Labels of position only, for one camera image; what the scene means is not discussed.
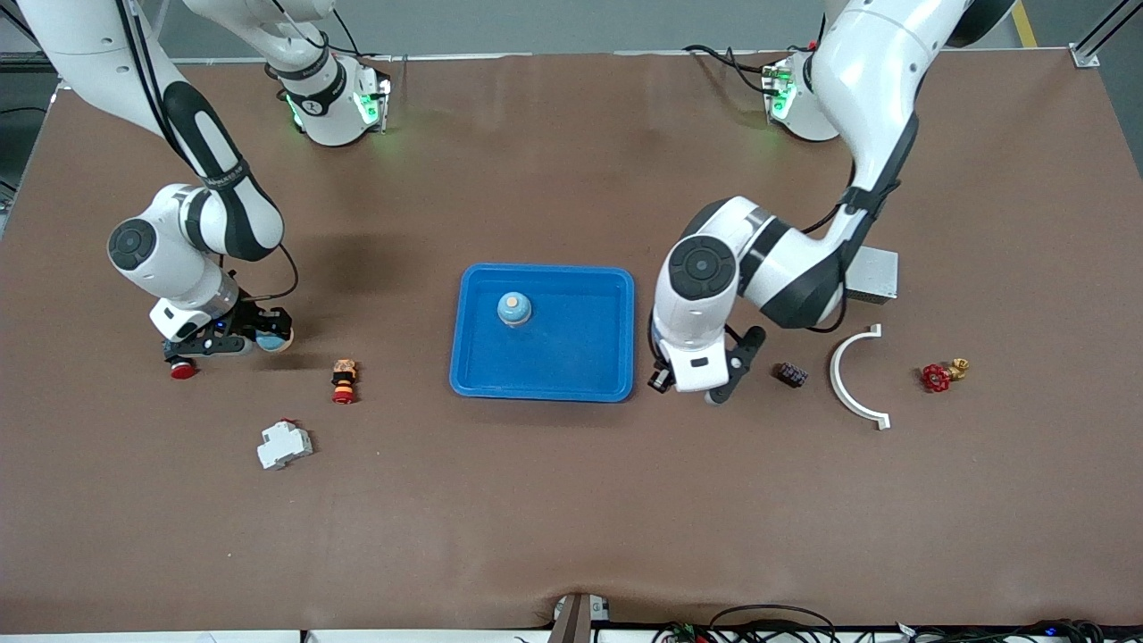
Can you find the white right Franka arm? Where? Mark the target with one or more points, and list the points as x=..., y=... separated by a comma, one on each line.
x=165, y=254

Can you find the red mushroom push button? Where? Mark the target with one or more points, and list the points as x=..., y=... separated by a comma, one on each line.
x=183, y=370

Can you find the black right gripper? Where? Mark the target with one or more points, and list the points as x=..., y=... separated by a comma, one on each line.
x=253, y=318

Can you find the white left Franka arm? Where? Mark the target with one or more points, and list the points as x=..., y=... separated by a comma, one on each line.
x=875, y=62

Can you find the small dark connector block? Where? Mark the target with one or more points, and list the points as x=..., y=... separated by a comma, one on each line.
x=791, y=373

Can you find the blue plastic tray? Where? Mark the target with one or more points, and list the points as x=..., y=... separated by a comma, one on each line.
x=571, y=357

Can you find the white curved plastic piece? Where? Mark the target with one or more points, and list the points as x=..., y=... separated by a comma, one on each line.
x=838, y=379

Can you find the light blue dome bell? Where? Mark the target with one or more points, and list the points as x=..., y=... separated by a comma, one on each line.
x=513, y=309
x=272, y=340

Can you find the orange emergency stop button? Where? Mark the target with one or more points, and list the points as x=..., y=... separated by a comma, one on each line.
x=344, y=379

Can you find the red handwheel brass valve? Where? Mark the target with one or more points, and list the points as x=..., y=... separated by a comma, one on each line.
x=935, y=378

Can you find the grey metal box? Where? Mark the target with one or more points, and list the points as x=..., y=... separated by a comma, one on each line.
x=880, y=277

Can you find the white circuit breaker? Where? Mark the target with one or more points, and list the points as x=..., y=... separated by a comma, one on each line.
x=284, y=444

